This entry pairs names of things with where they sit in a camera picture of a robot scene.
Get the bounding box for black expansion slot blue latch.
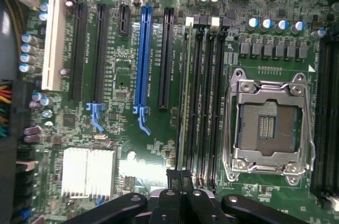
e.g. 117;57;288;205
86;3;110;133

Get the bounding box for grey PC case wall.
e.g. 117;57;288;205
0;4;20;82

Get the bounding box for black connector coloured wires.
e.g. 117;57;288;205
0;79;33;140

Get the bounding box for short black expansion slot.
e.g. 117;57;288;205
118;3;131;37

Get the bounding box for silver CPU socket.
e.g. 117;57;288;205
221;68;317;184

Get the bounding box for black RAM slot bank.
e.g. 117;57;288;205
310;32;339;210

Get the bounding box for green PC motherboard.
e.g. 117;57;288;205
15;0;339;224

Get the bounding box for long black expansion slot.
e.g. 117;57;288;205
158;7;175;109
68;3;88;102

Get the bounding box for yellow black braided wire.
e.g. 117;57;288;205
0;0;26;59

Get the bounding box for white PCI expansion slot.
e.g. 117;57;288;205
41;0;67;92

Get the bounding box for silver finned heat sink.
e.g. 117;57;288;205
61;147;118;200

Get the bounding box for black RAM slot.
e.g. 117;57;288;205
211;19;230;185
188;17;208;180
201;17;221;183

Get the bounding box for installed green RAM stick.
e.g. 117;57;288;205
176;22;194;172

